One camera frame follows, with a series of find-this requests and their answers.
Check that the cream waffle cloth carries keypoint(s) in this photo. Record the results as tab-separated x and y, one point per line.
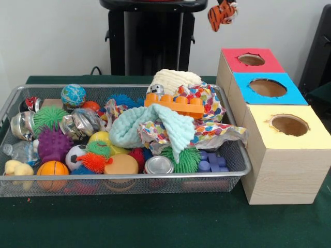
175	78

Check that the colourful dotted cloth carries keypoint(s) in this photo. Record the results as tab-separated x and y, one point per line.
214	131

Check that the orange striped tiger toy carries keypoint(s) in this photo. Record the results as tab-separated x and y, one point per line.
219	15

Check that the yellow duck toy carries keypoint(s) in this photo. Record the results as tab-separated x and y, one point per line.
18	169

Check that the metal mesh bin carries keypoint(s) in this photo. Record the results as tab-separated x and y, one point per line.
181	186

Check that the wooden box with three holes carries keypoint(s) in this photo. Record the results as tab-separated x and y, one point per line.
284	175

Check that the orange building block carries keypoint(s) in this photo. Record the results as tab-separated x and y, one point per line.
181	106

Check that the silver can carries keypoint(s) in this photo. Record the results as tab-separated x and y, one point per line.
159	165

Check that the blue globe ball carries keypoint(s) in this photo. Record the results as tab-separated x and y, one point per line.
73	95

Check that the small soccer ball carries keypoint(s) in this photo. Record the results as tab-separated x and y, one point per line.
73	156

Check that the dark green table cloth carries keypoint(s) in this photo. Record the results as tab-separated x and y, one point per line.
155	227
323	95

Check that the purple spiky ball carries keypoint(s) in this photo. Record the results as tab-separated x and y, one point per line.
54	144

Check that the orange mini basketball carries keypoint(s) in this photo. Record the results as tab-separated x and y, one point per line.
53	169

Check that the black upright panel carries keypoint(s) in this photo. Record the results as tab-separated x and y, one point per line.
318	51

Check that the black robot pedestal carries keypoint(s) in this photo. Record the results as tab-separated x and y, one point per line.
155	38

